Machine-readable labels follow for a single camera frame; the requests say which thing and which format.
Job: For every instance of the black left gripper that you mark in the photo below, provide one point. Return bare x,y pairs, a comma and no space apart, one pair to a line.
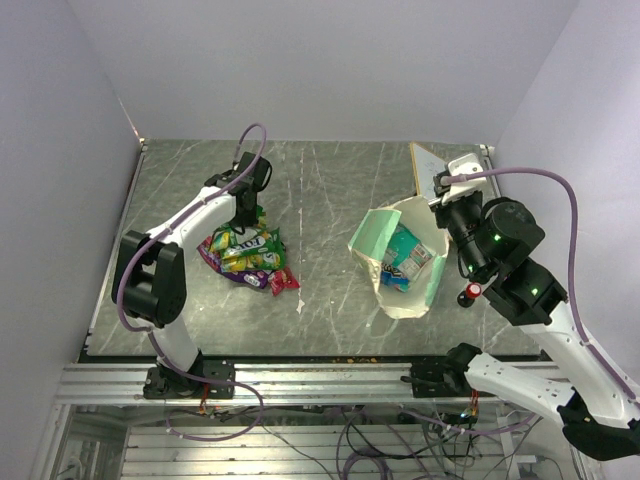
248,221

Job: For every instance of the yellow green snack packet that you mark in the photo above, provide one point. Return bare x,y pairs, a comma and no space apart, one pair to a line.
265,251
226,237

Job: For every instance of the purple Fox's berries candy bag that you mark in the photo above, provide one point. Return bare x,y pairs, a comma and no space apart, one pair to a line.
211,258

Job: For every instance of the red snack packet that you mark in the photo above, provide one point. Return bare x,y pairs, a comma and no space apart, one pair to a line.
281,280

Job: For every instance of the blue snack packet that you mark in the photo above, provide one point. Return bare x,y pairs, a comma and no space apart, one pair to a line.
394,278

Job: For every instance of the green patterned paper bag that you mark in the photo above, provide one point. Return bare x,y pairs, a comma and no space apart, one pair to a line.
370,240

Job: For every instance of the teal snack packet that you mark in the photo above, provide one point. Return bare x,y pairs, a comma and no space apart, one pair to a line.
406,252

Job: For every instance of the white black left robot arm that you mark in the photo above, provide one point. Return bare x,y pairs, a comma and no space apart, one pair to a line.
150,284

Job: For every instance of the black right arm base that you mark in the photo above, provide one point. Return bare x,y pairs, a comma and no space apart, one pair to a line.
432,377

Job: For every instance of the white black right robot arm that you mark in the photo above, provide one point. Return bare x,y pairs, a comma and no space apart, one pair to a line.
494,243

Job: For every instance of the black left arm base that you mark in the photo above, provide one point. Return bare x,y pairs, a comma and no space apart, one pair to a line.
163,383

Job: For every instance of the yellow framed whiteboard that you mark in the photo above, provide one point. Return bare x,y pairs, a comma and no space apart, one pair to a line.
426,165

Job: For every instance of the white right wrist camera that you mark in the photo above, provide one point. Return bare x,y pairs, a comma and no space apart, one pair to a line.
455,181

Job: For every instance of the aluminium frame rail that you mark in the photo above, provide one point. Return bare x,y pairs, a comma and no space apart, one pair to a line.
121,385

